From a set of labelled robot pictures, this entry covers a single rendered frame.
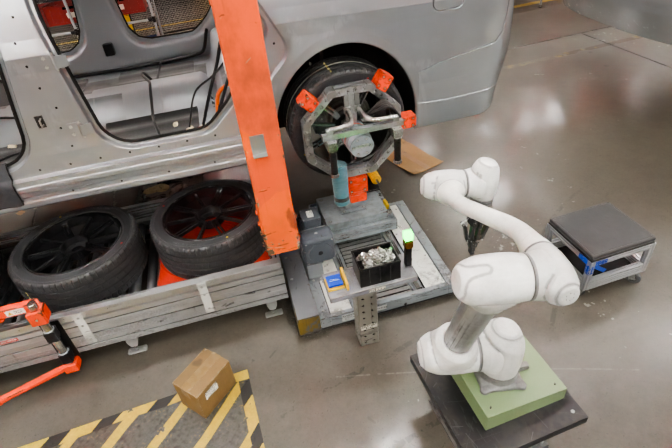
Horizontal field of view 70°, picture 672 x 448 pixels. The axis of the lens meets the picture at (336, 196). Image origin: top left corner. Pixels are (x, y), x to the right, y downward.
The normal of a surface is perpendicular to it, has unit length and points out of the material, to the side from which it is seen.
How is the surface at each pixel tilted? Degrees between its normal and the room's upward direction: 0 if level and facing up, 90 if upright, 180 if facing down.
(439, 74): 90
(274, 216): 90
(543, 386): 3
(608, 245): 0
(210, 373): 0
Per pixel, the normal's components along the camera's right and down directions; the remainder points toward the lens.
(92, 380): -0.08, -0.80
